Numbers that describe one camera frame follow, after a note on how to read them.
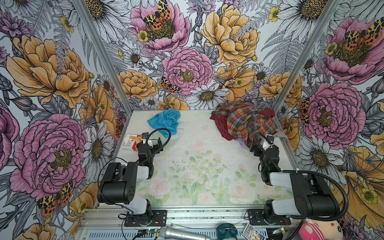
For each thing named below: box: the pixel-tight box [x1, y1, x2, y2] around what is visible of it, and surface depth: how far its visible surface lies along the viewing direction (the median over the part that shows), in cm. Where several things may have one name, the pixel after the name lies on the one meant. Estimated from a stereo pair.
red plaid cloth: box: [211, 102, 278, 148], surface depth 99 cm
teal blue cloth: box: [147, 108, 181, 139], surface depth 111 cm
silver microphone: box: [159, 226, 212, 240], surface depth 69 cm
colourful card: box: [242, 223, 266, 240], surface depth 70 cm
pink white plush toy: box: [298, 218, 344, 240], surface depth 67 cm
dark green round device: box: [216, 223, 238, 240], surface depth 65 cm
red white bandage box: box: [120, 134, 142, 152], surface depth 99 cm
